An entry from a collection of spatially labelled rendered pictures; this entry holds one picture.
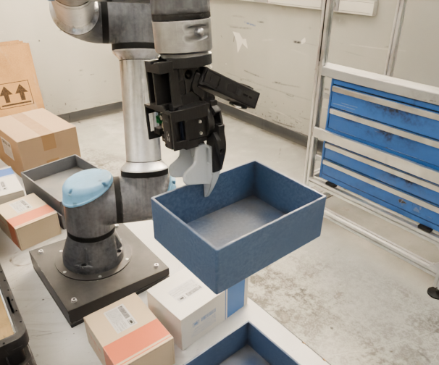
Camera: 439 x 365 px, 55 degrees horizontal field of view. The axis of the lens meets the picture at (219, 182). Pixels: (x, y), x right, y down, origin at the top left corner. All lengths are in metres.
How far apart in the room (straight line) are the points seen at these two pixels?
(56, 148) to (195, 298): 0.95
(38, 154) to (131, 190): 0.71
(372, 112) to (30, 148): 1.49
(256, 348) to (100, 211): 0.46
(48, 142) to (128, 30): 0.78
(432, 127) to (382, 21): 1.22
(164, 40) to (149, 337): 0.58
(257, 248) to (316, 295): 1.60
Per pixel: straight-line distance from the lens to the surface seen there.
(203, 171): 0.61
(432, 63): 2.94
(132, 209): 1.02
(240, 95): 0.62
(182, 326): 0.91
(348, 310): 2.10
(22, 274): 1.24
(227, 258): 0.51
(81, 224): 1.03
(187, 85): 0.57
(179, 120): 0.55
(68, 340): 1.03
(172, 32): 0.55
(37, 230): 1.32
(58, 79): 4.20
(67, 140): 1.70
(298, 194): 0.65
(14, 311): 0.79
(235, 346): 0.94
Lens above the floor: 1.44
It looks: 29 degrees down
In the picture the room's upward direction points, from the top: straight up
